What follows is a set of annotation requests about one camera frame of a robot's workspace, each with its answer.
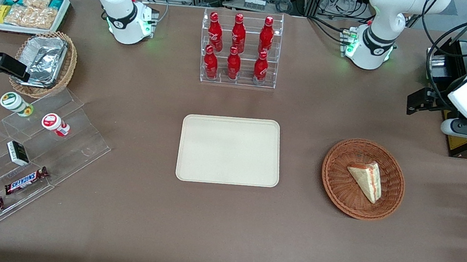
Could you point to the red lid yogurt cup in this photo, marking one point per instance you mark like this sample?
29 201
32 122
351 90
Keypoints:
53 122

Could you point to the clear acrylic step shelf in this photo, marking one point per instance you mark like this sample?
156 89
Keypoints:
76 145

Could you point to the white rectangular snack bin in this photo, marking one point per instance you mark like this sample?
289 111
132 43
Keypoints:
63 15

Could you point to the clear rice cracker bag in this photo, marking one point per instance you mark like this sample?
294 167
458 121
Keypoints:
30 16
37 0

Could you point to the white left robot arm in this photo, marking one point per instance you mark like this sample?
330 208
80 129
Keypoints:
384 15

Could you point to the beige plastic tray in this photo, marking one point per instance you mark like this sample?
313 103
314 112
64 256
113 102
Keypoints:
230 151

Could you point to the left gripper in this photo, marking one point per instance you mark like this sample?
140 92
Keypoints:
439 103

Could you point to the triangular sandwich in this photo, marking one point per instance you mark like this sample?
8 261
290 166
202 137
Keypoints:
368 179

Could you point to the yellow snack pack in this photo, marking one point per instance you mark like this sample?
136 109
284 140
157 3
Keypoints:
1 14

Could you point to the brown wicker basket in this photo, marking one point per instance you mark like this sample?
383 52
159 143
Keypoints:
344 187

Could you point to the red cola bottle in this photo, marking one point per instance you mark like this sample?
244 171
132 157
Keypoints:
260 70
238 33
233 67
210 66
266 35
215 32

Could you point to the aluminium foil tray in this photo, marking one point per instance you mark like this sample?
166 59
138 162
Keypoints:
45 70
45 43

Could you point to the light wicker basket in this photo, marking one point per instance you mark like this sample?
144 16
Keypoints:
69 66

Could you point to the green lid yogurt cup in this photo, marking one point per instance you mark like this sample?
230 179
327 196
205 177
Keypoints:
13 101

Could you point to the small black box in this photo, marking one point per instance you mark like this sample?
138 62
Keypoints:
18 153

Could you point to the clear acrylic bottle rack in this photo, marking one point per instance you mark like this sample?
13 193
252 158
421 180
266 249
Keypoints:
244 84

